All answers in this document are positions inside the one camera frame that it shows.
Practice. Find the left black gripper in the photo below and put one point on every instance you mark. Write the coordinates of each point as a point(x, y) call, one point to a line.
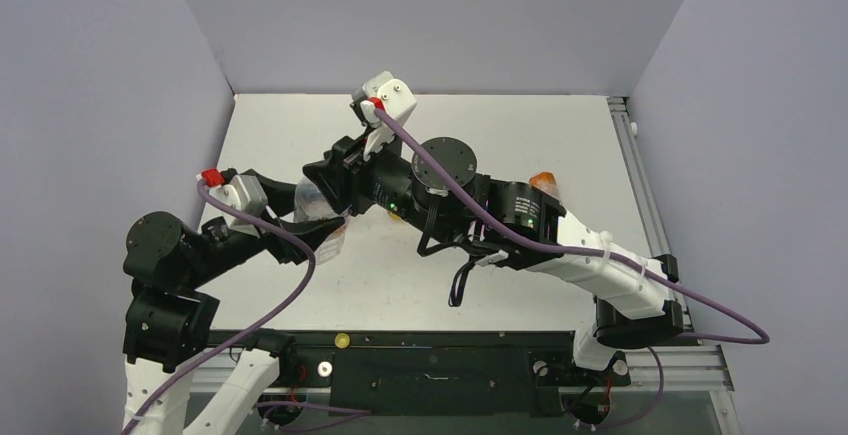
point(281, 198)

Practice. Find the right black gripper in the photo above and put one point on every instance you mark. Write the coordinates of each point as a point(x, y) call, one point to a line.
point(354, 171)

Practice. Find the clear water bottle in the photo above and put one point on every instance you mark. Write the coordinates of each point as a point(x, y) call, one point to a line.
point(311, 205)

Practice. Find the yellow juice bottle cap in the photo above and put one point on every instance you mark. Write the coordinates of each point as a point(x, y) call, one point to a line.
point(342, 340)

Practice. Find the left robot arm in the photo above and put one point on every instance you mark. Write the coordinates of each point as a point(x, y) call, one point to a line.
point(168, 322)

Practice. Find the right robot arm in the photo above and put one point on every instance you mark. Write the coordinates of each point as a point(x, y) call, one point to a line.
point(507, 224)

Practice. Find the orange drink bottle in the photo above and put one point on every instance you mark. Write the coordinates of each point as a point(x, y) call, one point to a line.
point(547, 183)

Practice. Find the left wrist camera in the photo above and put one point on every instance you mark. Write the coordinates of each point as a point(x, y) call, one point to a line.
point(241, 193)

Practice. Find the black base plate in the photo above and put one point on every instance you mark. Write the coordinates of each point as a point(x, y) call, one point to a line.
point(443, 373)

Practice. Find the aluminium frame rail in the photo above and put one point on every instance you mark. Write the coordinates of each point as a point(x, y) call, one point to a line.
point(688, 365)

